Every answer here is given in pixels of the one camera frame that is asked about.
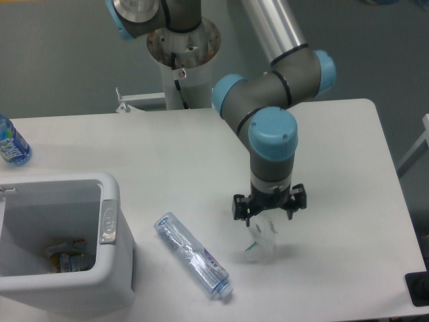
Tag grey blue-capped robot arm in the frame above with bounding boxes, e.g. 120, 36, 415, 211
106, 1, 336, 222

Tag white plastic trash can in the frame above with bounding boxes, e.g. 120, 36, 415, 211
1, 172, 135, 315

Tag white left mounting bracket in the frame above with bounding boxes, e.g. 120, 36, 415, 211
115, 87, 166, 113

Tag black pedestal cable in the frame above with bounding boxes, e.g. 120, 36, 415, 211
170, 52, 190, 110

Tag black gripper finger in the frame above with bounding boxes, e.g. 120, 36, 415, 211
233, 195, 257, 226
286, 184, 306, 220

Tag black device at table edge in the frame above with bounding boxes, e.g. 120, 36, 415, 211
405, 271, 428, 307

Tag blue labelled water bottle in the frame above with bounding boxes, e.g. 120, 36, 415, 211
1, 115, 32, 166

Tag white frame at right edge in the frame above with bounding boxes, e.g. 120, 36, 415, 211
396, 114, 428, 178

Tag white paper wrapper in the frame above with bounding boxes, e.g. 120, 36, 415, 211
244, 214, 277, 262

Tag trash inside the can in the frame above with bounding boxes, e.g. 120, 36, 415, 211
45, 239, 96, 273

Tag clear plastic bottle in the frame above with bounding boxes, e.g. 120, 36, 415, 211
154, 213, 233, 301

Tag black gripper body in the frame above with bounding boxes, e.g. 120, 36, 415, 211
249, 184, 295, 215

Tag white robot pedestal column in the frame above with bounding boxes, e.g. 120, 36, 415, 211
147, 17, 221, 110

